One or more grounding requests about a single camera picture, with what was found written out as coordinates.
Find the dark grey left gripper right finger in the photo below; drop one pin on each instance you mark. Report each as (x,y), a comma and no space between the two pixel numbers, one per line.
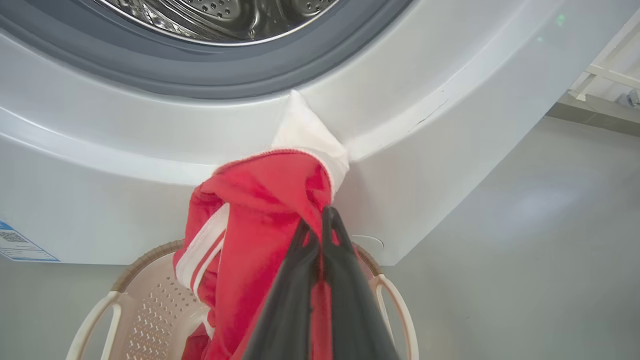
(350,300)

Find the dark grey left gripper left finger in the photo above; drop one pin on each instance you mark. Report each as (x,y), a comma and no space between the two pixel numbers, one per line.
(285,310)

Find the red and white garment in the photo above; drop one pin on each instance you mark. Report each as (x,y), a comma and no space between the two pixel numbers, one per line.
(260,220)

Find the cream perforated basket brown rim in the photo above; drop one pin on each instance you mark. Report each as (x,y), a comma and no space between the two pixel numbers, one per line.
(150,310)

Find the white front-load washing machine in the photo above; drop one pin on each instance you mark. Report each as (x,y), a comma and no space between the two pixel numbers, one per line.
(100,165)

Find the grey rubber door gasket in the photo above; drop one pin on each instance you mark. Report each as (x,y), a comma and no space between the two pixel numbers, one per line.
(200,75)

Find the stainless steel washing machine drum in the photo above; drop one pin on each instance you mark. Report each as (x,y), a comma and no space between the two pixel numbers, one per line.
(225,20)

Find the round white filter cover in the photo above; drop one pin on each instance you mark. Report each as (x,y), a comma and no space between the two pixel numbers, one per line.
(370,241)

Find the blue energy label sticker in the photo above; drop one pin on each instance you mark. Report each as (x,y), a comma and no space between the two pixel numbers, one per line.
(20,245)

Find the white metal railing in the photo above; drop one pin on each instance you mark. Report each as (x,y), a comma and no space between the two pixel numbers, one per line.
(600,75)

